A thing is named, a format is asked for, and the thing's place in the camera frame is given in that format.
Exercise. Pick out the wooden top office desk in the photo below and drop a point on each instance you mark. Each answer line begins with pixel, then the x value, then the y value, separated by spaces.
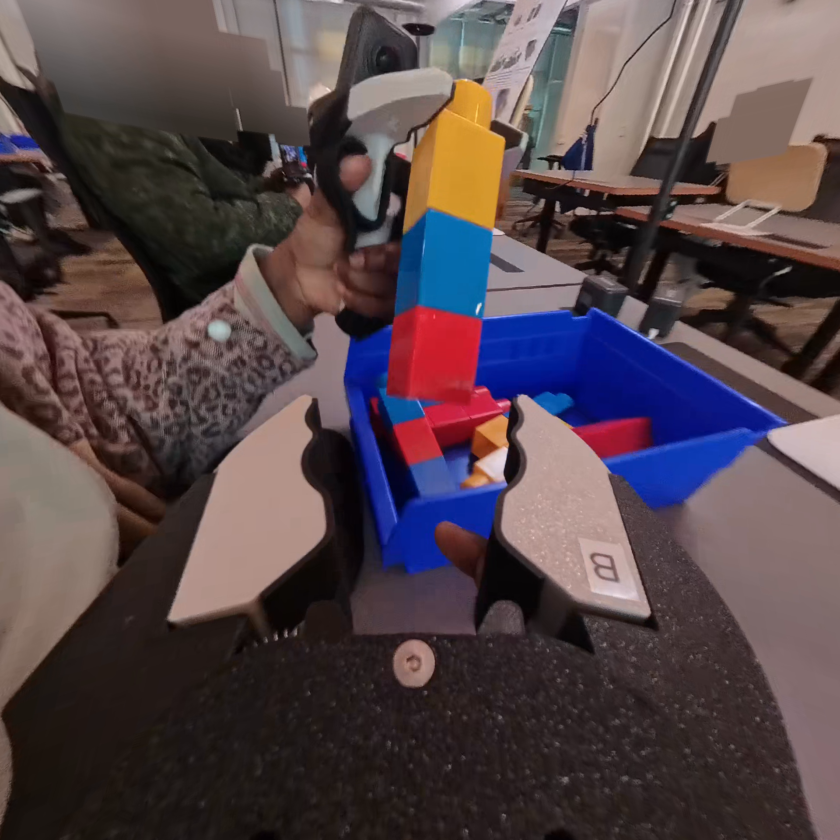
pixel 590 180
pixel 735 226

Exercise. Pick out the black metal pole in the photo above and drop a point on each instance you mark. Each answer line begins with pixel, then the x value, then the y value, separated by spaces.
pixel 686 131

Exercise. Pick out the person's pale grey clothing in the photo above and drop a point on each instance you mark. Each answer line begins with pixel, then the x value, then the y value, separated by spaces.
pixel 52 525

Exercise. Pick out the person's left forearm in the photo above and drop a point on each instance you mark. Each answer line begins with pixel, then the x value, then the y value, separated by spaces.
pixel 164 374

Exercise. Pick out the black office chair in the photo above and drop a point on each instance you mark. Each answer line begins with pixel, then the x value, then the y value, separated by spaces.
pixel 656 154
pixel 741 282

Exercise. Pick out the person's left hand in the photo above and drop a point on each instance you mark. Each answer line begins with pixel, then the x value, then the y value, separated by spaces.
pixel 308 262

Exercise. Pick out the instruction poster board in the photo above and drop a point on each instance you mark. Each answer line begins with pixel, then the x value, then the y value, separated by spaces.
pixel 525 39

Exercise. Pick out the orange blue red block tower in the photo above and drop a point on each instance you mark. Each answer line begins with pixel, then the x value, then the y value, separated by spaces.
pixel 446 262

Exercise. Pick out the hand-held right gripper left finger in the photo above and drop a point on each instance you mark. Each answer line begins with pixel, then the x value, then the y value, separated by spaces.
pixel 256 525

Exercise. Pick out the pile of toy blocks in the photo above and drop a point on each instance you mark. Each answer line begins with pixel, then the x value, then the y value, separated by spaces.
pixel 420 443

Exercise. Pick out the blue jacket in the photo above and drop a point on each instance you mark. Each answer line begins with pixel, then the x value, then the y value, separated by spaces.
pixel 581 154

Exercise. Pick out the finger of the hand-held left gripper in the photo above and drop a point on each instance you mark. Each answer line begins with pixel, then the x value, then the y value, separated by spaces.
pixel 515 148
pixel 400 98

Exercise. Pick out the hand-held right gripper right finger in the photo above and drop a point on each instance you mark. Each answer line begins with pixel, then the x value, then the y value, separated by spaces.
pixel 564 512

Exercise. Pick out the blue plastic bin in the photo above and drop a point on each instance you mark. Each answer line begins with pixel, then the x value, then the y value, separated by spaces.
pixel 630 367

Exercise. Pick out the wooden board on white stand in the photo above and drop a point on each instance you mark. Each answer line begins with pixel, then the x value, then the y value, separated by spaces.
pixel 787 184

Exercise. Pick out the small black charger box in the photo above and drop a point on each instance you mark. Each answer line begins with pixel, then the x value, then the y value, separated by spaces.
pixel 600 295
pixel 659 315

